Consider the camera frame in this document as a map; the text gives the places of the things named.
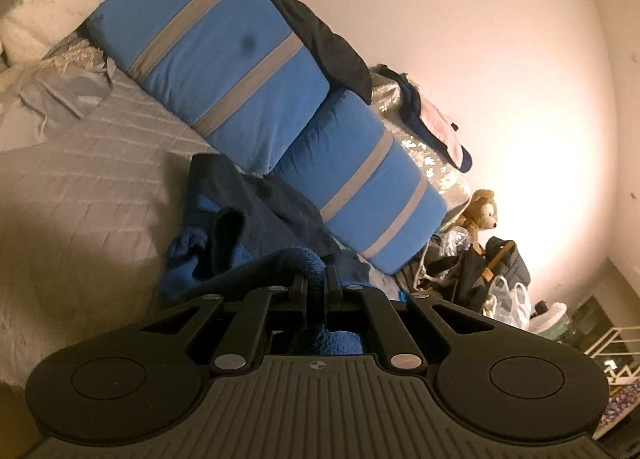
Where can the grey quilted bedspread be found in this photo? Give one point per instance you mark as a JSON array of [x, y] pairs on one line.
[[100, 189]]

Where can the brown teddy bear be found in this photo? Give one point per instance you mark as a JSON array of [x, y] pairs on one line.
[[480, 211]]

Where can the black bag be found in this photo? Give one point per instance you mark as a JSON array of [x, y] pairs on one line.
[[470, 284]]

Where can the white basin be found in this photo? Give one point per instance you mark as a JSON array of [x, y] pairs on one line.
[[550, 319]]

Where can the blue striped pillow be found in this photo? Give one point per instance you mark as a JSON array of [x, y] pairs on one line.
[[200, 39], [350, 164]]

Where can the white plastic bag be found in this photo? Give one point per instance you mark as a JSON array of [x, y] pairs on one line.
[[517, 304]]

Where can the pink and navy garment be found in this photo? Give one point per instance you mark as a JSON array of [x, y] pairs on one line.
[[440, 124]]

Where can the grey crumpled sheet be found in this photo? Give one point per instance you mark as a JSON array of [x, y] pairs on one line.
[[65, 89]]

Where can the white comforter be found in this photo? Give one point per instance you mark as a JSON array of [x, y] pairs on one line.
[[45, 24]]

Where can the blue and navy fleece jacket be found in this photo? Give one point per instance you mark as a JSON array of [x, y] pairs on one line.
[[250, 199]]

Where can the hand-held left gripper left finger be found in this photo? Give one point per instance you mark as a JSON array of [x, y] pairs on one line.
[[300, 299]]

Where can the silver floral cushion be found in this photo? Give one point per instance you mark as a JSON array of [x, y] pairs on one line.
[[435, 174]]

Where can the wooden stick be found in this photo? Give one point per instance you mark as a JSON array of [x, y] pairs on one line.
[[497, 261]]

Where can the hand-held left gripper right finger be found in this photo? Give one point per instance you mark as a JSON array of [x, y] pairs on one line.
[[332, 296]]

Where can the colourful patterned mat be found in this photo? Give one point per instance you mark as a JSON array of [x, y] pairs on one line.
[[620, 399]]

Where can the black garment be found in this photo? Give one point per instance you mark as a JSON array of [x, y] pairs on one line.
[[325, 49]]

